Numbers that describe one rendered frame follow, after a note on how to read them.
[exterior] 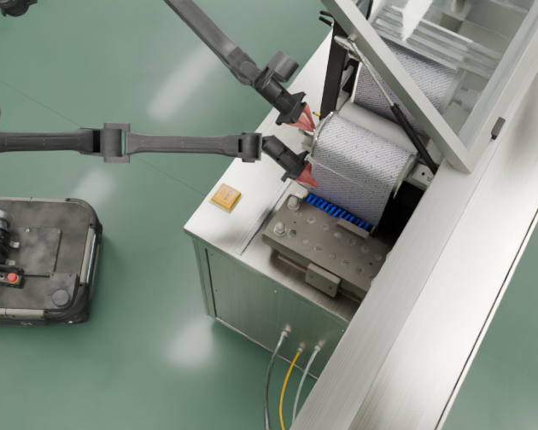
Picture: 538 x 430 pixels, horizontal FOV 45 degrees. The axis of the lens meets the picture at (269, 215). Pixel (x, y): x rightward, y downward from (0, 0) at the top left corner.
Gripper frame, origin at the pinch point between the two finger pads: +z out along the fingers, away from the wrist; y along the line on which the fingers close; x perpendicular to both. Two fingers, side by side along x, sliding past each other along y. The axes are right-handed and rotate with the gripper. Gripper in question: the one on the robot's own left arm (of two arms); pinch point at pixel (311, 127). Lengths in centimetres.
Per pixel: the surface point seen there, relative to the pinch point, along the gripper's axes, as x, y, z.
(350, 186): 7.0, 9.4, 16.2
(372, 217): 5.5, 11.1, 29.2
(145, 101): -170, -46, 3
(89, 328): -133, 70, 26
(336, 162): 8.7, 7.9, 7.1
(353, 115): 5.2, -9.4, 7.7
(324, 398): 60, 72, -8
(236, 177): -38.3, 10.0, 6.1
